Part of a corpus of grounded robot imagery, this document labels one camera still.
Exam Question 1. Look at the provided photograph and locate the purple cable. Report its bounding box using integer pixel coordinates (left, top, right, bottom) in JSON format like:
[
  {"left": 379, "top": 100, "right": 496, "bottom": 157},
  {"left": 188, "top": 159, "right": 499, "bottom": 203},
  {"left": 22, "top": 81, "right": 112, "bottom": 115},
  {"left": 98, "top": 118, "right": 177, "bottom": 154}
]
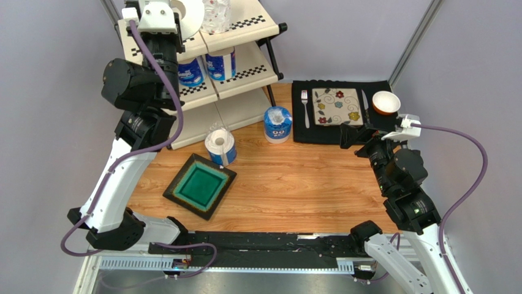
[
  {"left": 354, "top": 123, "right": 490, "bottom": 294},
  {"left": 60, "top": 20, "right": 219, "bottom": 282}
]

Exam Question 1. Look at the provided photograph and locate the aluminium frame rail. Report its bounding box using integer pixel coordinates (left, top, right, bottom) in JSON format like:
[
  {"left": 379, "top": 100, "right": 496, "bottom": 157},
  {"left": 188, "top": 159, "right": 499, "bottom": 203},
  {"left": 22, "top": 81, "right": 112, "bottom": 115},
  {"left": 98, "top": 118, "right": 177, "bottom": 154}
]
[{"left": 73, "top": 228, "right": 467, "bottom": 294}]

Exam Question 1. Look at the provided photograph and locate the silver table knife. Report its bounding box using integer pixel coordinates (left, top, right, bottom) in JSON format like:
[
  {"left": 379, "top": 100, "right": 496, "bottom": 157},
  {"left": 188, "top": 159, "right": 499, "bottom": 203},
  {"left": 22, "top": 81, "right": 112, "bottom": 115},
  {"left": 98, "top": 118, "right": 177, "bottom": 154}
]
[{"left": 361, "top": 89, "right": 371, "bottom": 124}]

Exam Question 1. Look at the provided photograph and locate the white and orange bowl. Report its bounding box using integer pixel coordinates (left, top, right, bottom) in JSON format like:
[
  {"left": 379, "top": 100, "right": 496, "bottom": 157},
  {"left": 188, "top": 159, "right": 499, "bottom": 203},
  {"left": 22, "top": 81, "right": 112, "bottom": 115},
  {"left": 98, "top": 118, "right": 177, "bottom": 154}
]
[{"left": 372, "top": 91, "right": 401, "bottom": 115}]

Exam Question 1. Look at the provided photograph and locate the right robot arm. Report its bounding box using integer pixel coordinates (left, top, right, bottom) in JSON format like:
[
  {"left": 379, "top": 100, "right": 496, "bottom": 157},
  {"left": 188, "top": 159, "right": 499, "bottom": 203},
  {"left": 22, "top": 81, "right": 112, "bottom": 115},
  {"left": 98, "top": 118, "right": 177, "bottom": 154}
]
[{"left": 340, "top": 116, "right": 488, "bottom": 293}]

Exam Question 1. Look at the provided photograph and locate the white floral paper roll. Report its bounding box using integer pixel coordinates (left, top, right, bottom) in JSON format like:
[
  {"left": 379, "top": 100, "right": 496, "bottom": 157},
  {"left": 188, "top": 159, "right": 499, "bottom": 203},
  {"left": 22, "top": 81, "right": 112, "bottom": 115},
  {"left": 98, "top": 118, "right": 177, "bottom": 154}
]
[{"left": 200, "top": 0, "right": 232, "bottom": 34}]

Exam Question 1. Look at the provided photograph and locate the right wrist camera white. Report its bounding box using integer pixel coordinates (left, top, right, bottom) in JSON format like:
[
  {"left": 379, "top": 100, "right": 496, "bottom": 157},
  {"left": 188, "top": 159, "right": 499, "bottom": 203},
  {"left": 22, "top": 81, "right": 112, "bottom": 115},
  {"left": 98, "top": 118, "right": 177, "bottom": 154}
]
[{"left": 381, "top": 114, "right": 421, "bottom": 142}]

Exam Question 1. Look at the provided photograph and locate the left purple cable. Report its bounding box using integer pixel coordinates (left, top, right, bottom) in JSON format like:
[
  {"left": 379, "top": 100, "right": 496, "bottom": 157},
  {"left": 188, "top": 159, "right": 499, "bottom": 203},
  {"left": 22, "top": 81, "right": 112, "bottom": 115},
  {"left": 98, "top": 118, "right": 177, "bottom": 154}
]
[{"left": 60, "top": 20, "right": 219, "bottom": 282}]

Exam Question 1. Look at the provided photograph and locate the dark blue roll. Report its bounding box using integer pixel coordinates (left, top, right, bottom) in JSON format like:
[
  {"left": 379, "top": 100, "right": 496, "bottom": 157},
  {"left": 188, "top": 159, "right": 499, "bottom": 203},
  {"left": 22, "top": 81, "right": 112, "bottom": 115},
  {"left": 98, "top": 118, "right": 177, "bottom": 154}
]
[
  {"left": 205, "top": 47, "right": 236, "bottom": 81},
  {"left": 178, "top": 56, "right": 206, "bottom": 88}
]

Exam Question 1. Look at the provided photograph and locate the green square plate black rim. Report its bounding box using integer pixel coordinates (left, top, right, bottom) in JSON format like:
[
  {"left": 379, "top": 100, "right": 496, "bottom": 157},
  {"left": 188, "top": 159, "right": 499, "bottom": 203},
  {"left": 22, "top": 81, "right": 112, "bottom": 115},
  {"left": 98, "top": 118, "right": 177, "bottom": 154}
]
[{"left": 162, "top": 154, "right": 237, "bottom": 221}]

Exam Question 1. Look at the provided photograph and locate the square floral plate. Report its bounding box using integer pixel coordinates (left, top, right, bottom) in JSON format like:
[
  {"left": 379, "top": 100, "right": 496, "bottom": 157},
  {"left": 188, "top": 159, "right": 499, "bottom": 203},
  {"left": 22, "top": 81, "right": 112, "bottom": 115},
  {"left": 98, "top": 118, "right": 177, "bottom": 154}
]
[{"left": 312, "top": 88, "right": 363, "bottom": 126}]

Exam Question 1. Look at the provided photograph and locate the plastic-wrapped roll blue label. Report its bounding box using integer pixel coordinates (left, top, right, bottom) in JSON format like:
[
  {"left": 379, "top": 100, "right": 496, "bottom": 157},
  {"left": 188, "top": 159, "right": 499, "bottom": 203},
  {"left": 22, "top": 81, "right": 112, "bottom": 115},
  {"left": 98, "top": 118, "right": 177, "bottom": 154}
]
[{"left": 204, "top": 123, "right": 237, "bottom": 167}]

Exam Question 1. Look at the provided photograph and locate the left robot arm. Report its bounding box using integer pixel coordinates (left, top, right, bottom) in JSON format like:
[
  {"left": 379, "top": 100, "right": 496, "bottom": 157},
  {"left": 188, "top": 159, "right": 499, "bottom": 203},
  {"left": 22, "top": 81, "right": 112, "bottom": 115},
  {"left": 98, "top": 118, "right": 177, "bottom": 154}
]
[{"left": 67, "top": 1, "right": 184, "bottom": 254}]

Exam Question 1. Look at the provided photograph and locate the white red-floral paper roll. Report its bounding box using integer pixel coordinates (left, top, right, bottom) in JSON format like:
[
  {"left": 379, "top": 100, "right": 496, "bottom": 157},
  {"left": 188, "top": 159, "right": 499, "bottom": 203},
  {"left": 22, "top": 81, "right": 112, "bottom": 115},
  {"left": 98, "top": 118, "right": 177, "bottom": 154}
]
[{"left": 170, "top": 0, "right": 205, "bottom": 40}]

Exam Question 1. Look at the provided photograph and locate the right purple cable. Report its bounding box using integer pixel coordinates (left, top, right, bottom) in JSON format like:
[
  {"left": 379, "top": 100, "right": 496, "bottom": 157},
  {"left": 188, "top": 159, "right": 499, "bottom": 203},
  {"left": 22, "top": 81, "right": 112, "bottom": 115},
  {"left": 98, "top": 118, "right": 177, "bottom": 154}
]
[{"left": 354, "top": 123, "right": 490, "bottom": 294}]

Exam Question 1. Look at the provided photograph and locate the blue cartoon-face roll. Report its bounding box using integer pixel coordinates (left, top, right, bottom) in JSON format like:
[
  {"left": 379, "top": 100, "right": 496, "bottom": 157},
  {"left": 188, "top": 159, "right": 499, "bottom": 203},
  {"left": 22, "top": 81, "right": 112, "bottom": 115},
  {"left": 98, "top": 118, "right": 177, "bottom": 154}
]
[{"left": 263, "top": 106, "right": 293, "bottom": 144}]

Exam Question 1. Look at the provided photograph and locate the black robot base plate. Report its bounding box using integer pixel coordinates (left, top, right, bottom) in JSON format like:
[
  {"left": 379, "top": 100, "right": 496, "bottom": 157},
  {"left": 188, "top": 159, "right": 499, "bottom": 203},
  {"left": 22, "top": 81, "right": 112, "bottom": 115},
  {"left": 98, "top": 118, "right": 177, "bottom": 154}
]
[{"left": 148, "top": 232, "right": 371, "bottom": 270}]

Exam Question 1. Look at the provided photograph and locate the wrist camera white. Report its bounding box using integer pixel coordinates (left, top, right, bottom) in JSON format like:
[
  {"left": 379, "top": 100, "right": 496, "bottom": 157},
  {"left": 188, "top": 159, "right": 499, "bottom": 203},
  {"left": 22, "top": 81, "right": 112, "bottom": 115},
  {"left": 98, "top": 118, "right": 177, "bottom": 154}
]
[
  {"left": 121, "top": 1, "right": 179, "bottom": 34},
  {"left": 381, "top": 114, "right": 421, "bottom": 142}
]

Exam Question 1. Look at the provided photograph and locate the cream checkered three-tier shelf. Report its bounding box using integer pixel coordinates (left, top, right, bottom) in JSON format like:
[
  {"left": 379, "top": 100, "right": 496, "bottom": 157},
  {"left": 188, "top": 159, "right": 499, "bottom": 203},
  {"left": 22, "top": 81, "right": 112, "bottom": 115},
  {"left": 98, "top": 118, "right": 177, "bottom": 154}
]
[{"left": 117, "top": 1, "right": 286, "bottom": 149}]

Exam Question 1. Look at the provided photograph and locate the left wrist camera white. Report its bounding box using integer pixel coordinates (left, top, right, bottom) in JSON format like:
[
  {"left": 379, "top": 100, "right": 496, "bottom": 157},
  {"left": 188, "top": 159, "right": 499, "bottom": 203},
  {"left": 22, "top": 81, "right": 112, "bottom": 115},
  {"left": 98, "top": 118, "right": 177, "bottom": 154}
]
[{"left": 121, "top": 1, "right": 179, "bottom": 34}]

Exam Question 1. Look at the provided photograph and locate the silver fork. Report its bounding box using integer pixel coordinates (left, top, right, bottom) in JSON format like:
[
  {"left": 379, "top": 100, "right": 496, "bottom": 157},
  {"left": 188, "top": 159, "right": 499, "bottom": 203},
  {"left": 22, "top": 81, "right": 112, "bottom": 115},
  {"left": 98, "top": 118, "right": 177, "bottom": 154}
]
[{"left": 301, "top": 89, "right": 310, "bottom": 129}]

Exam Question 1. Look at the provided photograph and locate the black cloth placemat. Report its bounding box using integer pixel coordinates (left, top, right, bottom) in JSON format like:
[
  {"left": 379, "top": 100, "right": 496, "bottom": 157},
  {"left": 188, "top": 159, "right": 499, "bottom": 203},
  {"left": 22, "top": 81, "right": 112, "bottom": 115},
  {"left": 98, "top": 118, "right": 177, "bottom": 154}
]
[{"left": 292, "top": 80, "right": 401, "bottom": 145}]

